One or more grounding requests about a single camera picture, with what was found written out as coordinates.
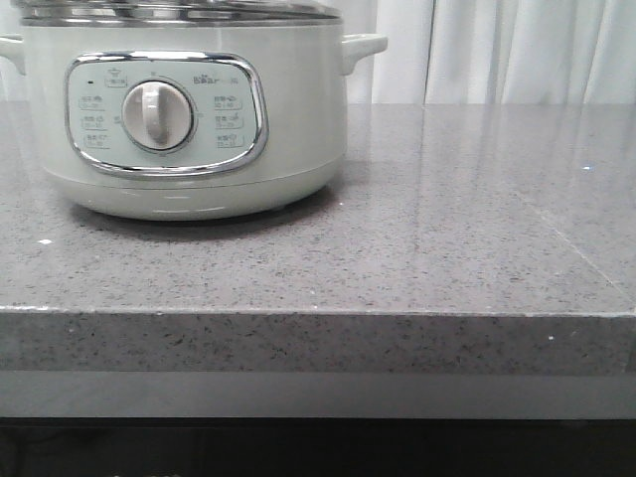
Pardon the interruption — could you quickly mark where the pale green electric cooking pot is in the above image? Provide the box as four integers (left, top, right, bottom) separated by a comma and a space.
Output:
1, 24, 388, 221

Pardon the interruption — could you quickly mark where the white curtain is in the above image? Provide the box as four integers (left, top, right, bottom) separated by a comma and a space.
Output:
1, 1, 635, 104

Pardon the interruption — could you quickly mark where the glass pot lid steel rim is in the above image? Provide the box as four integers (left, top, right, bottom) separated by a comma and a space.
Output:
11, 1, 342, 28

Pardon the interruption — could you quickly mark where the beige round control knob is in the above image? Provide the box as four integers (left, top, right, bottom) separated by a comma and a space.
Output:
122, 80, 194, 151

